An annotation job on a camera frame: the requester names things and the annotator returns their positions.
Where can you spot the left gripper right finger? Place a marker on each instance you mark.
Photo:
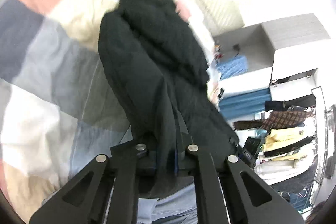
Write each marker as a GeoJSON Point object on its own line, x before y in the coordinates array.
{"type": "Point", "coordinates": [232, 192]}

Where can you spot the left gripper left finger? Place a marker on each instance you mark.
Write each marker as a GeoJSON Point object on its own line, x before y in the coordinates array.
{"type": "Point", "coordinates": [107, 189]}

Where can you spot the black puffer jacket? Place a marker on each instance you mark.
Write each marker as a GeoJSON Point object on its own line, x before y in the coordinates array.
{"type": "Point", "coordinates": [158, 72]}

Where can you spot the yellow hanging garment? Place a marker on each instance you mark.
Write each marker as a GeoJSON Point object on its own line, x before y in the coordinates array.
{"type": "Point", "coordinates": [283, 137]}

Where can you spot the blue curtain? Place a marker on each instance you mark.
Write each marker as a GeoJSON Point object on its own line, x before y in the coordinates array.
{"type": "Point", "coordinates": [244, 104]}

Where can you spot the person's jeans legs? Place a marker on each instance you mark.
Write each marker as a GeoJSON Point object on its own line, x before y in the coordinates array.
{"type": "Point", "coordinates": [180, 207]}

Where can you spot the black hanging garment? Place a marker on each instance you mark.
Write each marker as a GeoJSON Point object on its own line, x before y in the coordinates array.
{"type": "Point", "coordinates": [303, 102]}

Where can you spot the blue towel covered chair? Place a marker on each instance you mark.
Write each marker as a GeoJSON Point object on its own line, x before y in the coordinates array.
{"type": "Point", "coordinates": [232, 67]}

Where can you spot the grey white wardrobe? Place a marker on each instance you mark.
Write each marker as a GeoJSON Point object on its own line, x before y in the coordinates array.
{"type": "Point", "coordinates": [275, 50]}

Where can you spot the checkered patchwork duvet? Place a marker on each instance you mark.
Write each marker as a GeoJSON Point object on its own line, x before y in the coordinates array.
{"type": "Point", "coordinates": [57, 109]}

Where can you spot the bottles on bedside shelf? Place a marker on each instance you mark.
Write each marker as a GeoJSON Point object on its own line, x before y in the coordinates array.
{"type": "Point", "coordinates": [217, 53]}

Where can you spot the cream quilted headboard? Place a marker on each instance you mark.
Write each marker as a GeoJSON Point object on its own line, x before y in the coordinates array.
{"type": "Point", "coordinates": [220, 15]}

